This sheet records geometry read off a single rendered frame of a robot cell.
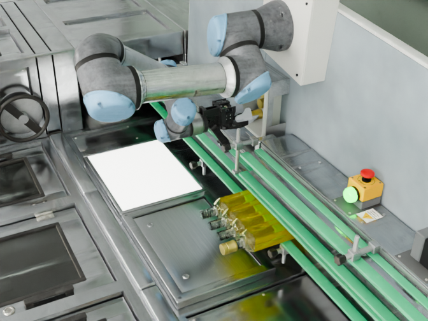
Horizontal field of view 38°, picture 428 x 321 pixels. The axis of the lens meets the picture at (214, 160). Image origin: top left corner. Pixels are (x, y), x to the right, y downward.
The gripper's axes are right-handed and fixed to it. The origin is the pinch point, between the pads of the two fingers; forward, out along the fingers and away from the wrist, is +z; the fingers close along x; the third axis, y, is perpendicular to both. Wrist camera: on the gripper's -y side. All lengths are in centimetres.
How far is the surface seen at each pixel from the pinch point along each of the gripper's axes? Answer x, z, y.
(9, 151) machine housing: 71, -72, -33
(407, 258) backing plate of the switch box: -79, -1, -3
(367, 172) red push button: -54, 5, 7
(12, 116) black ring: 73, -69, -18
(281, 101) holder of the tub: -7.9, 6.2, 7.6
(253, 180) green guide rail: -20.1, -10.6, -11.8
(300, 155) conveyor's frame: -26.1, 2.8, -2.7
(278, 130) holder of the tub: -7.9, 6.1, -3.4
